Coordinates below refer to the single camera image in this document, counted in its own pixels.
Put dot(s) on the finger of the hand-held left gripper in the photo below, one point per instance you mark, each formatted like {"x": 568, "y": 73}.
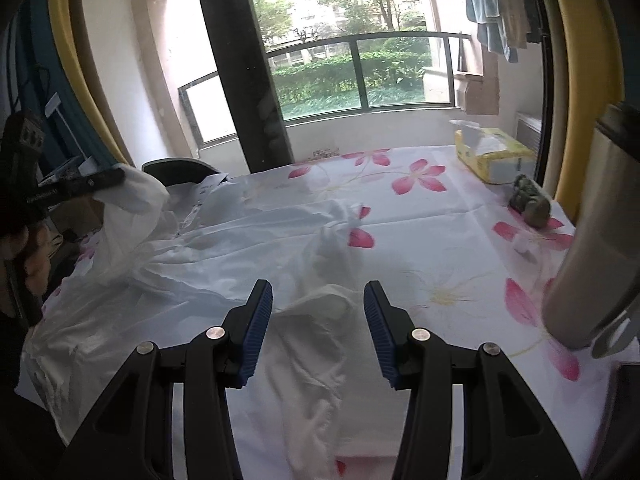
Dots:
{"x": 85, "y": 186}

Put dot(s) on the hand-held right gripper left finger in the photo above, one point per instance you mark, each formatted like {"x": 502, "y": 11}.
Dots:
{"x": 257, "y": 335}

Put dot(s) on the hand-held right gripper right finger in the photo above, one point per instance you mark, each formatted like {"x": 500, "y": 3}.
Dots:
{"x": 380, "y": 335}

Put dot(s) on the white garment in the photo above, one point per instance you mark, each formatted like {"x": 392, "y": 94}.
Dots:
{"x": 225, "y": 240}

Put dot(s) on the person's left hand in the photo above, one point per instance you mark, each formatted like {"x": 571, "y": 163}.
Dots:
{"x": 36, "y": 267}

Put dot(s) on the brown cardboard box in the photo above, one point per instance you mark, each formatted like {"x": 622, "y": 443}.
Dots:
{"x": 75, "y": 215}

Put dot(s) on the teal curtain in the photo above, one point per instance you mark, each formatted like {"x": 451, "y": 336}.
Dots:
{"x": 65, "y": 110}

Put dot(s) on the grey chair back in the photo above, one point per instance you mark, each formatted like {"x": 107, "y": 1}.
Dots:
{"x": 175, "y": 170}

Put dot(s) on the pink floral bed sheet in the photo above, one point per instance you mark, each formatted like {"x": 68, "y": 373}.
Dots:
{"x": 450, "y": 240}

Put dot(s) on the yellow curtain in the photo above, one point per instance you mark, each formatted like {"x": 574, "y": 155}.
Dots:
{"x": 585, "y": 60}
{"x": 72, "y": 45}

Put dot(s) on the small grey-green figurine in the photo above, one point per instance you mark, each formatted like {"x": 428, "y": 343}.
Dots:
{"x": 530, "y": 197}

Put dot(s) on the yellow tissue pack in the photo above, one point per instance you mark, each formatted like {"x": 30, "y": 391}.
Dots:
{"x": 500, "y": 160}

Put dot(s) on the stainless steel bottle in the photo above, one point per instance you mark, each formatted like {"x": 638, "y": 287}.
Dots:
{"x": 590, "y": 240}

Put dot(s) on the white air conditioner unit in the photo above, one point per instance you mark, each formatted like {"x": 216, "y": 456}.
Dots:
{"x": 527, "y": 132}

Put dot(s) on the dark balcony railing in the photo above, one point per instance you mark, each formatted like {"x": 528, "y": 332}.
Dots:
{"x": 357, "y": 75}

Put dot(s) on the hanging light blue towel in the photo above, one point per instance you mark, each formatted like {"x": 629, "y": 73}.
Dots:
{"x": 485, "y": 10}

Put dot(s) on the hanging beige shirt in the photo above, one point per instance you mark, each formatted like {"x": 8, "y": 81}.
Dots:
{"x": 515, "y": 10}

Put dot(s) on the black window frame post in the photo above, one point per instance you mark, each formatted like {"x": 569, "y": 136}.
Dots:
{"x": 235, "y": 60}

